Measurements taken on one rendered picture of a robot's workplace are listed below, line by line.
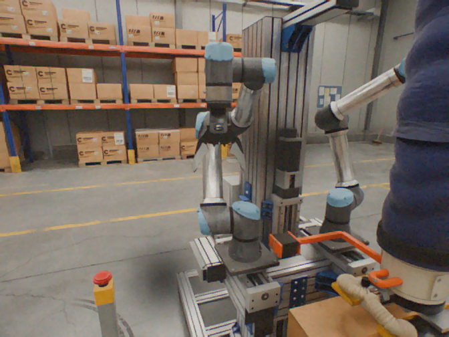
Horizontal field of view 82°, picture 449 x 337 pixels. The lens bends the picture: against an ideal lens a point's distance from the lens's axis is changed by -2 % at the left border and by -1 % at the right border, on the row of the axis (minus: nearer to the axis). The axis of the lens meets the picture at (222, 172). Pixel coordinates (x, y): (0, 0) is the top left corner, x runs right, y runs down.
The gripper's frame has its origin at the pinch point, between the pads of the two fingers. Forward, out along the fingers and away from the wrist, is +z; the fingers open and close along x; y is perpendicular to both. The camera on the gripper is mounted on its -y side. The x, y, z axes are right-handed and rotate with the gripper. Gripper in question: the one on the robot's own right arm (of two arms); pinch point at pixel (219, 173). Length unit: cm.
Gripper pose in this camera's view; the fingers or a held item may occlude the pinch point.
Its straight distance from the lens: 76.9
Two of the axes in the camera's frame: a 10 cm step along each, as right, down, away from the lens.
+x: -10.0, 0.1, -0.5
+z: 0.0, 9.6, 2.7
